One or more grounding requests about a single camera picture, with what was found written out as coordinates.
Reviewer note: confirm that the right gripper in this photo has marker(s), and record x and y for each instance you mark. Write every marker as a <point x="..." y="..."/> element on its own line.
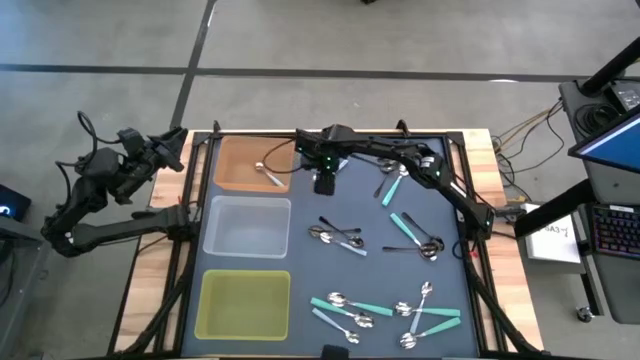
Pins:
<point x="331" y="155"/>

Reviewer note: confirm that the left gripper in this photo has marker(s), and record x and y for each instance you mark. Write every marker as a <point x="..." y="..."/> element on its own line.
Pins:
<point x="155" y="156"/>

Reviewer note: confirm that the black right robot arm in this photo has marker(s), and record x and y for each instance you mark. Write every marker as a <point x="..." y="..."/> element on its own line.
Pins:
<point x="450" y="187"/>

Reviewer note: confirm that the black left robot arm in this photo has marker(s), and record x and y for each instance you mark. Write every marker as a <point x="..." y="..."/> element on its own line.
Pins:
<point x="115" y="229"/>

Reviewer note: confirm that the orange plastic bin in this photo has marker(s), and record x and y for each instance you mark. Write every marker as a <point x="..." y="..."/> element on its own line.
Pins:
<point x="235" y="175"/>

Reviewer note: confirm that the clear plastic bin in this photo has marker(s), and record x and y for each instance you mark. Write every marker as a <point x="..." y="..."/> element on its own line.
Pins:
<point x="245" y="227"/>

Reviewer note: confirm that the blue-grey table mat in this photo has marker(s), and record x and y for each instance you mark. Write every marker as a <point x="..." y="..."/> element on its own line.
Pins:
<point x="300" y="280"/>

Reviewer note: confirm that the yellow plastic bin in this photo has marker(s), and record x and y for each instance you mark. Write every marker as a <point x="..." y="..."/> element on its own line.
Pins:
<point x="242" y="305"/>

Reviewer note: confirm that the dark device with screen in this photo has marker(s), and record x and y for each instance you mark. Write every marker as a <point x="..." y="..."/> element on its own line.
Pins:
<point x="12" y="202"/>

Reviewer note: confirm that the black cart beam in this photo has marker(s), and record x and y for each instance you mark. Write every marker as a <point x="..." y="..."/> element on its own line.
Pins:
<point x="550" y="212"/>

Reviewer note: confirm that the white labelled box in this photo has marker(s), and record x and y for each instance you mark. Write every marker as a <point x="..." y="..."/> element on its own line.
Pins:
<point x="550" y="240"/>

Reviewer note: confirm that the cart caster wheel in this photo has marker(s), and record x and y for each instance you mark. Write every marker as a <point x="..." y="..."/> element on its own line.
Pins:
<point x="585" y="314"/>

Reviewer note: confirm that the monitor with blue screen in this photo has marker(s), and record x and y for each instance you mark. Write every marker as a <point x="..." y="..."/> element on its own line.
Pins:
<point x="615" y="145"/>

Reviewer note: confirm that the backlit keyboard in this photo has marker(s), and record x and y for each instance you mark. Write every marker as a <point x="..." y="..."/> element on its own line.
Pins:
<point x="617" y="230"/>

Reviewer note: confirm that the grey equipment cart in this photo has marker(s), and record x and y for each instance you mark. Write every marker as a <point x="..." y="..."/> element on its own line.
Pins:
<point x="615" y="290"/>

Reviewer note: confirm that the black slanted pole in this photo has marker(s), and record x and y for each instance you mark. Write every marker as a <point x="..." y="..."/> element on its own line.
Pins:
<point x="612" y="67"/>

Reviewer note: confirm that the black power adapter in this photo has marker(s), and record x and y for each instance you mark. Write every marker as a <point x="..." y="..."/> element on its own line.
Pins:
<point x="626" y="95"/>

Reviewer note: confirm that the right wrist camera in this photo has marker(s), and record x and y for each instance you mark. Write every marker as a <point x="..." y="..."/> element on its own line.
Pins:
<point x="307" y="142"/>

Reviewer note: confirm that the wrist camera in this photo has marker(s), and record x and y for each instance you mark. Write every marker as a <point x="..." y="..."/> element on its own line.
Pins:
<point x="131" y="140"/>
<point x="307" y="142"/>

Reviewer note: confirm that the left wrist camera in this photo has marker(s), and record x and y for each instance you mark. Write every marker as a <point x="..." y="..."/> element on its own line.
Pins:
<point x="131" y="140"/>

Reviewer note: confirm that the black frame corner bracket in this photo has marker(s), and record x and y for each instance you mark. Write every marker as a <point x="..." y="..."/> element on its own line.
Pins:
<point x="401" y="126"/>
<point x="216" y="127"/>

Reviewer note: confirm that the black table frame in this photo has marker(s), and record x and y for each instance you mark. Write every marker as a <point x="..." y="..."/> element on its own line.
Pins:
<point x="240" y="133"/>

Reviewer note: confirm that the black table-level camera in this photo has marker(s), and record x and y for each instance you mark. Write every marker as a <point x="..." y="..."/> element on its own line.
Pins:
<point x="334" y="352"/>

